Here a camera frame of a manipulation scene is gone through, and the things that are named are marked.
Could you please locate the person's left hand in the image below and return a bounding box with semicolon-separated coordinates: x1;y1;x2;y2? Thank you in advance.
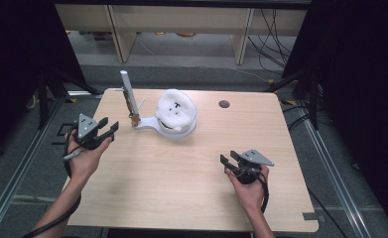
65;132;114;182

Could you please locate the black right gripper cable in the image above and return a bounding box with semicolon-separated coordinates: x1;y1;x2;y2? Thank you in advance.
258;173;271;214

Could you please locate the white floor cable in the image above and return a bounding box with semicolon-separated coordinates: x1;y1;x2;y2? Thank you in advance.
194;63;273;83

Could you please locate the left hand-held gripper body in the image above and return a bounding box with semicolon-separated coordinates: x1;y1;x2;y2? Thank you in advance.
76;113;105;151

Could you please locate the light wooden shelf unit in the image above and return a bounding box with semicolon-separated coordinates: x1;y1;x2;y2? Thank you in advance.
56;3;309;65

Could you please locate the person's right hand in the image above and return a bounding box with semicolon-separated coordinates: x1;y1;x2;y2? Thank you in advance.
224;167;270;216

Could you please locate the white fluffy plush keychain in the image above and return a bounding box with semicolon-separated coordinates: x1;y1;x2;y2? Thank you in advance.
154;88;198;133

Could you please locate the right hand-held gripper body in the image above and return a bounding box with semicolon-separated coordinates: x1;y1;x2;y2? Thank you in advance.
235;148;275;185

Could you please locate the black metal stand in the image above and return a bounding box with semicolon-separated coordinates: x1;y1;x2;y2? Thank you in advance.
264;68;321;131
37;68;104;131

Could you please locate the bundle of black cables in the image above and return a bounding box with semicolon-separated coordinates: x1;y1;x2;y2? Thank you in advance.
246;8;299;76

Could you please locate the aluminium floor rail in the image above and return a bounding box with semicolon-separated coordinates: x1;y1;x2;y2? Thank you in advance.
0;98;65;238
297;102;372;238

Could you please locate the grey tape strip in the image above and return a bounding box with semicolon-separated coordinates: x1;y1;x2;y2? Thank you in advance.
302;211;326;222

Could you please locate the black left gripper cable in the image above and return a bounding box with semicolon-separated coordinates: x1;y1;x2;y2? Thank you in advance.
22;127;83;238

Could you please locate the black curtain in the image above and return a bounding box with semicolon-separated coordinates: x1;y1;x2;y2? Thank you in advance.
282;0;388;237
0;0;87;163

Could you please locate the grey cable plug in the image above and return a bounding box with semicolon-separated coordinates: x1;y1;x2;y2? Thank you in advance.
62;148;84;163

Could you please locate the white key stand with tray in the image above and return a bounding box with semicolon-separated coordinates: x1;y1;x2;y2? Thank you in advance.
113;69;197;140

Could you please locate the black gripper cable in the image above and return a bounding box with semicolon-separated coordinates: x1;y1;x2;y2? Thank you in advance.
258;173;271;214
22;127;83;238

